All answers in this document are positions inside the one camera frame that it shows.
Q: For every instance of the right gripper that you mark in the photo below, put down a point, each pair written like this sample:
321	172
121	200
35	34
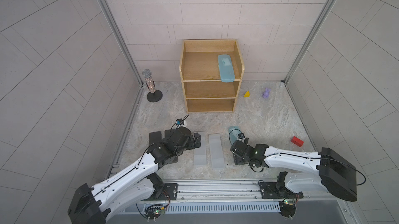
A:
236	159

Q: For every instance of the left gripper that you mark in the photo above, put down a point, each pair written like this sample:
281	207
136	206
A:
191	144

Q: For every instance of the frosted white pencil case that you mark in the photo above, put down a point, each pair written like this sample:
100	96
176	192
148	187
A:
216	151
200	157

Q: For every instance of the teal pencil case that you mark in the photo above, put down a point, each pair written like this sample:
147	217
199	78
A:
226	68
234	134

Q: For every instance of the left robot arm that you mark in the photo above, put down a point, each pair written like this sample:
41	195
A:
85	209

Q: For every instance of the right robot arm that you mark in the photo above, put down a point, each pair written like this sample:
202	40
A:
316	171

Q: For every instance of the right black pencil case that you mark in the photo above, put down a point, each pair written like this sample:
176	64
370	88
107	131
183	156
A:
167	134

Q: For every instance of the black pencil case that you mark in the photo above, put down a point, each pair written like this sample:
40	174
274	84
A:
154	140
167	134

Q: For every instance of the left black pencil case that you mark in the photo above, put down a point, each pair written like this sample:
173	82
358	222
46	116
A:
154	140

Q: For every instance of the wooden three-tier shelf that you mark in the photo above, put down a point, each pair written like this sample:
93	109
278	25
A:
203	89

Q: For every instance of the small red block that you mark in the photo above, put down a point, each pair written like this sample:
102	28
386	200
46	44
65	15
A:
298	142

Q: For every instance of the glass grinder on black base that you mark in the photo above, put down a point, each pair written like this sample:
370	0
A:
154	94

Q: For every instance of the small purple toy figure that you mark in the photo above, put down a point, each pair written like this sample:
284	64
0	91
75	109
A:
266	93

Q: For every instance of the left circuit board connector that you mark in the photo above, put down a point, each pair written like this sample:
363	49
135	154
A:
153	212

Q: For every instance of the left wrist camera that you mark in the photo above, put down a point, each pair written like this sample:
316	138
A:
179	122

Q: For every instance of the aluminium mounting rail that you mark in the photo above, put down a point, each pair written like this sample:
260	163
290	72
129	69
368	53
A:
188	190

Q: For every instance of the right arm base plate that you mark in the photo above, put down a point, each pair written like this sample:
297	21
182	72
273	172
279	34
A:
270	190

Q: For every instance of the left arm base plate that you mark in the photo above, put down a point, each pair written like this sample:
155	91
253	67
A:
169	191

